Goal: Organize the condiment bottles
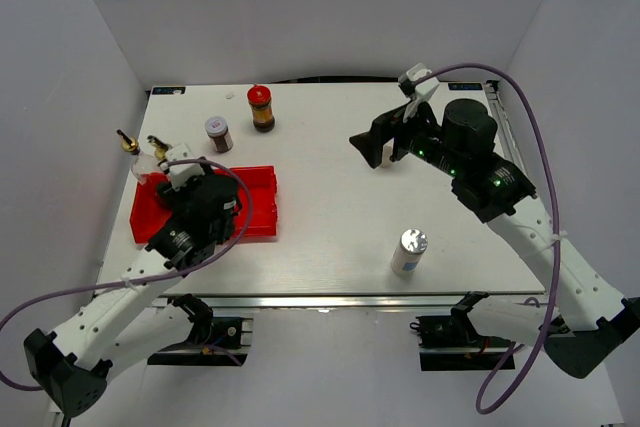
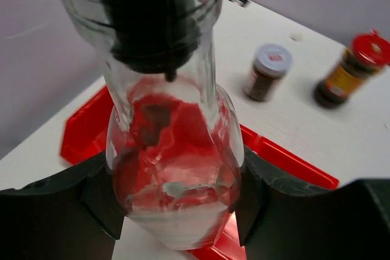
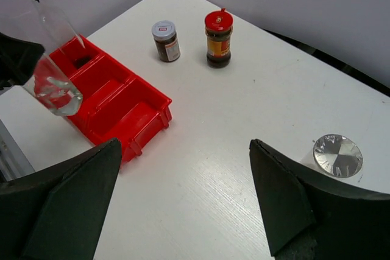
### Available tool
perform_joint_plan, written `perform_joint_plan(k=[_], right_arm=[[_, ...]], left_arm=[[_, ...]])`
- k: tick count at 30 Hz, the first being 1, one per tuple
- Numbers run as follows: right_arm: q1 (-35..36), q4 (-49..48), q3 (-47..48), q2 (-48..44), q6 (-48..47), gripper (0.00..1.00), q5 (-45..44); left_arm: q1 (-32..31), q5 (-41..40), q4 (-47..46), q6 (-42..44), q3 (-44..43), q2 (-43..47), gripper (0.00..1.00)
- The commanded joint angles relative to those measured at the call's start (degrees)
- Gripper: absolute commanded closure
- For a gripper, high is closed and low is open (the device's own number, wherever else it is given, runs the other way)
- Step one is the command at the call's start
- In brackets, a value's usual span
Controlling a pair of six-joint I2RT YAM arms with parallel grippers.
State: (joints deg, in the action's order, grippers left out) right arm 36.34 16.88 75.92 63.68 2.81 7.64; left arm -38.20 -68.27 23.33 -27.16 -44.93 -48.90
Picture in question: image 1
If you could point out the aluminium table rail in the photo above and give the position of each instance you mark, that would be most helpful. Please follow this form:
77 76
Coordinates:
506 136

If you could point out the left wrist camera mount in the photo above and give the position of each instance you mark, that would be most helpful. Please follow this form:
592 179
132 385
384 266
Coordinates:
183 171

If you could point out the red-capped brown sauce bottle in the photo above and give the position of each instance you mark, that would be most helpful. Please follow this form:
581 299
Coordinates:
259 98

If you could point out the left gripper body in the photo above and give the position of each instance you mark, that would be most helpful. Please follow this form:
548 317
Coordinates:
179 201

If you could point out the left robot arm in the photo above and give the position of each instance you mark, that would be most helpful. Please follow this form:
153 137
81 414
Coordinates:
74 362

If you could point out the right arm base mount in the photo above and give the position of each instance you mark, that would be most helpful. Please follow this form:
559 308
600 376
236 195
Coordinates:
449 343

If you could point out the white shaker with metal lid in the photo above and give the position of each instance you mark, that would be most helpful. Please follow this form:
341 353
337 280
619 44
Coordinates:
412 245

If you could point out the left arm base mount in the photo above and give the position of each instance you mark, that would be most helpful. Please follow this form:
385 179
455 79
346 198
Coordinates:
215 339

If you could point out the small dark spice jar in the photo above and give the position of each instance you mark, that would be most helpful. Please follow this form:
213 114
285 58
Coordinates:
217 130

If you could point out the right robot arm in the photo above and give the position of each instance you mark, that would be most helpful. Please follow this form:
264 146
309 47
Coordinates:
590 317

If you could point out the clear glass oil bottle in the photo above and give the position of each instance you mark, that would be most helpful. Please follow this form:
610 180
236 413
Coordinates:
143 165

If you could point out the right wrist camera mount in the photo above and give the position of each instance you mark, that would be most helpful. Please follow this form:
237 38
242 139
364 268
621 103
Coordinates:
418 84

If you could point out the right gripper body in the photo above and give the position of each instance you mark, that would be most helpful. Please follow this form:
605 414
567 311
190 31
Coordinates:
415 137

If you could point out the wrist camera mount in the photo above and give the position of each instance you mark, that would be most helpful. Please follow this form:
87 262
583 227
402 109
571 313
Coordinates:
418 84
183 171

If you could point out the clear jar with metal lid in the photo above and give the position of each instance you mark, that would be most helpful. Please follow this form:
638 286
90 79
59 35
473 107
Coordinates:
387 158

